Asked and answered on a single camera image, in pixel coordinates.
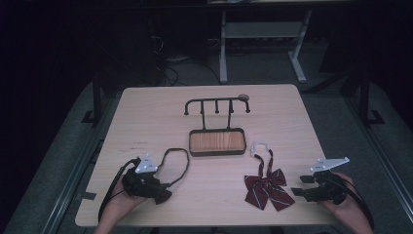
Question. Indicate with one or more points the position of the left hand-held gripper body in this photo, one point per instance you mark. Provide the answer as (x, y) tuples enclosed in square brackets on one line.
[(142, 182)]

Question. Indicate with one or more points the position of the grey metal stand frame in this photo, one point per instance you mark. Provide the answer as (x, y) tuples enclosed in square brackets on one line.
[(259, 30)]

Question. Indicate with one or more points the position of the grey round cap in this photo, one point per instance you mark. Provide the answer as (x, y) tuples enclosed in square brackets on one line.
[(243, 97)]

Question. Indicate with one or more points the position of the black tape piece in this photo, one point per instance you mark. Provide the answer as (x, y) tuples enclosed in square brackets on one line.
[(88, 196)]

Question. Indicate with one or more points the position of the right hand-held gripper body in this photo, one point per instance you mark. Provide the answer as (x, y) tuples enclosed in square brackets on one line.
[(326, 188)]

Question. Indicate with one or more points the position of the black hook rack wooden base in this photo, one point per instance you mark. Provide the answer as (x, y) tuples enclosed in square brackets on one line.
[(217, 141)]

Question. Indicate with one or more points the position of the black metal stand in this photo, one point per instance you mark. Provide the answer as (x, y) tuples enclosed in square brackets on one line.
[(96, 100), (365, 97)]

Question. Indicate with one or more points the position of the person's left hand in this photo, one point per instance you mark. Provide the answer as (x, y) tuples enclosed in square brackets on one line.
[(125, 203)]

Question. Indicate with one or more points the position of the striped burgundy bow tie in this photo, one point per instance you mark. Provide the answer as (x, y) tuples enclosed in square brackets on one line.
[(268, 190)]

